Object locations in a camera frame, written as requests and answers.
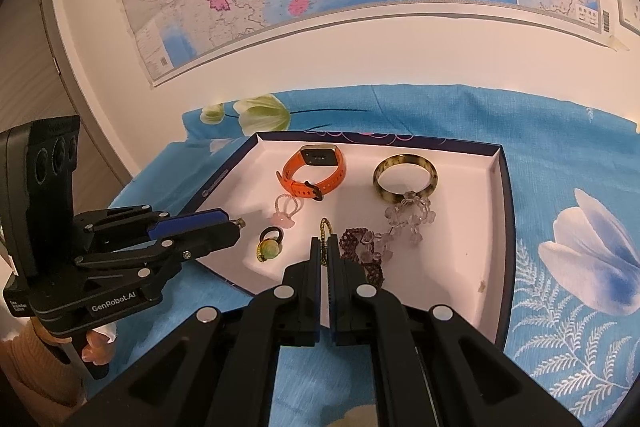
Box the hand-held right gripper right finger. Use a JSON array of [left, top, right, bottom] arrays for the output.
[[327, 238, 583, 427]]

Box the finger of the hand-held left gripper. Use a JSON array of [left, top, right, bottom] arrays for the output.
[[75, 205, 229, 254], [75, 217, 247, 282]]

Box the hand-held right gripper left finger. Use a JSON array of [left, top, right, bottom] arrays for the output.
[[65, 236, 322, 427]]

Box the green beaded bracelet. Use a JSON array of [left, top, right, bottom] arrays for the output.
[[319, 217, 335, 259]]

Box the maroon beaded bracelet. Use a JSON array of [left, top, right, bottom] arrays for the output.
[[337, 228, 389, 291]]

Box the black ring with yellow stone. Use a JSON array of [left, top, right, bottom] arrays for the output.
[[256, 227, 285, 264]]

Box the pink hair tie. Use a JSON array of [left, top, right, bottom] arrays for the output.
[[272, 193, 304, 229]]

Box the clear crystal bracelet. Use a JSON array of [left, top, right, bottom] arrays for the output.
[[356, 190, 437, 264]]

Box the dark blue cardboard box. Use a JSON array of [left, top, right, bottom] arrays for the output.
[[194, 131, 514, 348]]

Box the person's left forearm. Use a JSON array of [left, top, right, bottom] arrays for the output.
[[0, 321, 87, 414]]

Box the person's left hand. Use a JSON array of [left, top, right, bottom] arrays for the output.
[[80, 326, 119, 366]]

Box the tortoiseshell bangle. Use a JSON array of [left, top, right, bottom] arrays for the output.
[[372, 154, 440, 204]]

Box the orange smartwatch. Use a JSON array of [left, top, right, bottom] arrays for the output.
[[276, 145, 348, 202]]

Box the grey door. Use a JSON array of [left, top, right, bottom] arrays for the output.
[[0, 0, 137, 269]]

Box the blue floral bedsheet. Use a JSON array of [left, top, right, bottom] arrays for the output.
[[107, 84, 640, 427]]

